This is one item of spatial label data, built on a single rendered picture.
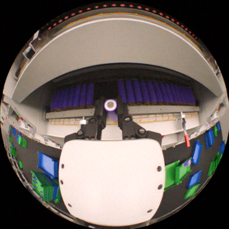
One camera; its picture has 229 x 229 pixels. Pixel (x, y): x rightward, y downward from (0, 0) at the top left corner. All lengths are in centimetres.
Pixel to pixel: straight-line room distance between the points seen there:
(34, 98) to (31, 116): 6
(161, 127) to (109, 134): 14
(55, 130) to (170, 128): 35
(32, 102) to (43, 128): 10
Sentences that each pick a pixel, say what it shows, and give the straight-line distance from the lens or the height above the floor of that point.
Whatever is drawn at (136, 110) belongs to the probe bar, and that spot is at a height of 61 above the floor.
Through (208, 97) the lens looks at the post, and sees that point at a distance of 37.
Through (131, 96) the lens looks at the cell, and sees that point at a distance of 19.
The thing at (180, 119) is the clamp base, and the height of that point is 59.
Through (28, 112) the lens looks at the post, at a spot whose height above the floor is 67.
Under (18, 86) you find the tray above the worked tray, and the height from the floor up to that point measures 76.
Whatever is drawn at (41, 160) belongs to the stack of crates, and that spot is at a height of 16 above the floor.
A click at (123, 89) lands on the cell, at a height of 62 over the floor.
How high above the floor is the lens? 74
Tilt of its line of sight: 56 degrees down
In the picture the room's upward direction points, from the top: 7 degrees counter-clockwise
